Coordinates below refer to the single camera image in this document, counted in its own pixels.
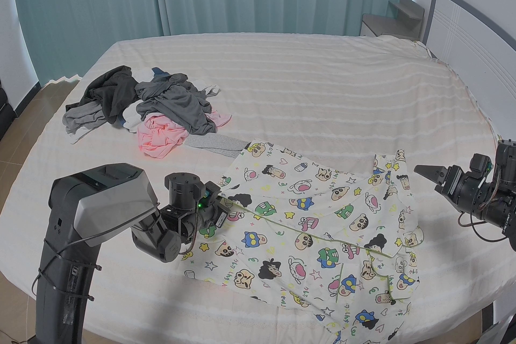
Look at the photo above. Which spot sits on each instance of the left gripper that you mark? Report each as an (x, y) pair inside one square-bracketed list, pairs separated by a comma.
[(219, 221)]

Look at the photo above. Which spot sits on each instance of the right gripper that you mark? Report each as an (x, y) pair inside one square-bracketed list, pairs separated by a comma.
[(455, 185)]

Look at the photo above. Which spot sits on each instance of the white printed pyjama top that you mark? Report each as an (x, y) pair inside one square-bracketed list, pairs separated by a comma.
[(314, 233)]

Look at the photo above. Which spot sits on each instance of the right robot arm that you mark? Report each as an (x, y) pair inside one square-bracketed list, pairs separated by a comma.
[(506, 209)]

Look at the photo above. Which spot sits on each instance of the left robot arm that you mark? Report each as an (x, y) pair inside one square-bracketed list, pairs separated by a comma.
[(109, 197)]

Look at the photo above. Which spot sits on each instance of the pile of clothes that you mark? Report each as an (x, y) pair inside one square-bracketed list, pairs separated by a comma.
[(169, 112)]

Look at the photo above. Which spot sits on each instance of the bed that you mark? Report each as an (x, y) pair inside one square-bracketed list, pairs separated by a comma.
[(302, 92)]

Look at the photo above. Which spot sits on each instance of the grey bedside table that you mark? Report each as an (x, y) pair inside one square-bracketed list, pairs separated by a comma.
[(387, 24)]

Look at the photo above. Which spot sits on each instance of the black cabinet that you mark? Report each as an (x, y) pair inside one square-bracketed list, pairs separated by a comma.
[(5, 108)]

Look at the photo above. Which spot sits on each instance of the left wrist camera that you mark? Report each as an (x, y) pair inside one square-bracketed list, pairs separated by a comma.
[(210, 193)]

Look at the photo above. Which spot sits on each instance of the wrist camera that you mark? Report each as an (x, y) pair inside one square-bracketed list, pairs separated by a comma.
[(210, 193), (480, 167)]

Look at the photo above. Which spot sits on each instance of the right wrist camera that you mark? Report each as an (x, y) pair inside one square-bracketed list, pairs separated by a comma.
[(480, 167)]

